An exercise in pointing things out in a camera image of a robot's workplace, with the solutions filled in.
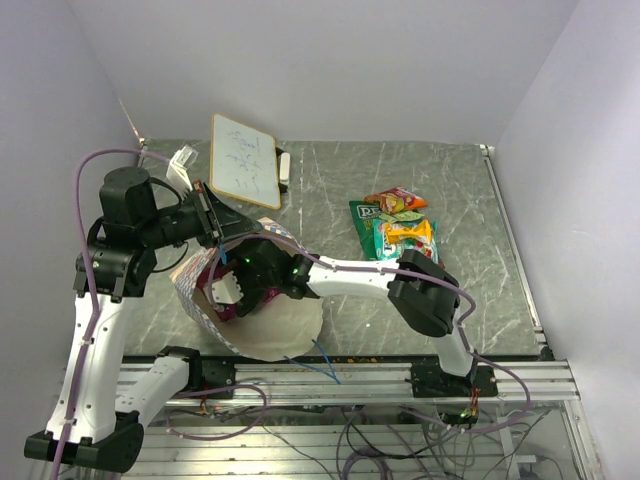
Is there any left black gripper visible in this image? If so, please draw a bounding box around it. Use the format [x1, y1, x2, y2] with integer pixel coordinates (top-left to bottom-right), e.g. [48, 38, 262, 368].
[139, 180, 263, 249]

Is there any purple snack packet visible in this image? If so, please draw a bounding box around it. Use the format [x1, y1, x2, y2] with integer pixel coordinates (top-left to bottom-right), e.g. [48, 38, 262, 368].
[196, 268, 280, 323]

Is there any checkered paper bag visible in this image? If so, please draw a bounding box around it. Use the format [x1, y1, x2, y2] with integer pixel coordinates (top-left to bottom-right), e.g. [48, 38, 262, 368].
[170, 247, 323, 362]

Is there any green snack box with face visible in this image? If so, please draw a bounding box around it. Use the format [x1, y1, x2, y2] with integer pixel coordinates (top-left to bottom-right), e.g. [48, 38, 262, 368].
[349, 200, 388, 261]

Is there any teal snack packet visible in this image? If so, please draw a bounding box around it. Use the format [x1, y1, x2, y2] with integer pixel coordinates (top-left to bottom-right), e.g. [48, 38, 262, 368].
[378, 219, 440, 264]

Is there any red yellow chips bag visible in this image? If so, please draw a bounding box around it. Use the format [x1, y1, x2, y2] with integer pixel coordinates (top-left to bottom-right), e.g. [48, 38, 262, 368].
[363, 186, 428, 214]

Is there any light green snack packet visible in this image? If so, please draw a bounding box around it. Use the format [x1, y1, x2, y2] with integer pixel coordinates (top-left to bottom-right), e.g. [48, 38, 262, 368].
[378, 210, 424, 224]

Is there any yellow snack packet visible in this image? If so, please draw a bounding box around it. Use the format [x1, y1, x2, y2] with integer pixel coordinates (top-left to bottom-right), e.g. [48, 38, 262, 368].
[383, 220, 434, 243]

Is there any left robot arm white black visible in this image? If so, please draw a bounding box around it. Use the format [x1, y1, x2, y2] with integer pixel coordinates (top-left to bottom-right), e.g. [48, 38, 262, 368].
[24, 167, 262, 473]

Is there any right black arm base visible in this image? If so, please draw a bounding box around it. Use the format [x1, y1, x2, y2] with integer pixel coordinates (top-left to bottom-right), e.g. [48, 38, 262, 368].
[406, 359, 498, 399]

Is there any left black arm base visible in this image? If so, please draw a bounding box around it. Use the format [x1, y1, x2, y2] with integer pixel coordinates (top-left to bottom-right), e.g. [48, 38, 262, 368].
[156, 346, 236, 393]

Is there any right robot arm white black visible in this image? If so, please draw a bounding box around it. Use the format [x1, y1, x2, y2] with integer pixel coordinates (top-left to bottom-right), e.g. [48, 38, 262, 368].
[229, 235, 476, 396]

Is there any white whiteboard eraser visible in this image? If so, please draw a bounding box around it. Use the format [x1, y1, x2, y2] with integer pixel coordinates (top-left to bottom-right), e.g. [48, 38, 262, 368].
[279, 152, 291, 185]

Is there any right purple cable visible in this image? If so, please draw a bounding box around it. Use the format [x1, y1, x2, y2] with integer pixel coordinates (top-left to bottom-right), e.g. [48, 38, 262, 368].
[207, 234, 534, 436]

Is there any purple cable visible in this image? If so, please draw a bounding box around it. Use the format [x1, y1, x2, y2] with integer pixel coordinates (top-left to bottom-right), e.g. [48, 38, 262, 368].
[207, 234, 534, 436]
[49, 147, 269, 480]

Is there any small whiteboard yellow frame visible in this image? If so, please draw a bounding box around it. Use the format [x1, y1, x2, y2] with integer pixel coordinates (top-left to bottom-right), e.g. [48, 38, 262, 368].
[209, 114, 281, 210]

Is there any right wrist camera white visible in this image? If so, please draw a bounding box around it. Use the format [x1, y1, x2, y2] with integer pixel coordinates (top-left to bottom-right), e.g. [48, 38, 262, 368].
[210, 272, 243, 305]

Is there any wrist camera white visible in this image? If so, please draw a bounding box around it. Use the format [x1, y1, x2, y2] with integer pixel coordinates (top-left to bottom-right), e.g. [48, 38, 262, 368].
[165, 145, 198, 196]
[210, 272, 243, 305]

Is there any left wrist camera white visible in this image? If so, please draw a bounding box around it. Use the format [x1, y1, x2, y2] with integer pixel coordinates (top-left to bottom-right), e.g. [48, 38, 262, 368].
[165, 145, 198, 196]

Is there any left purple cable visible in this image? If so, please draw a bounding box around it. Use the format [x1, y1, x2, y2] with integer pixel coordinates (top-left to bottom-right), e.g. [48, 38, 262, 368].
[49, 147, 269, 480]

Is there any aluminium rail frame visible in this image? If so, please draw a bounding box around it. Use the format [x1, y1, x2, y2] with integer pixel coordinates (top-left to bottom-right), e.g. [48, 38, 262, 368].
[29, 357, 606, 480]

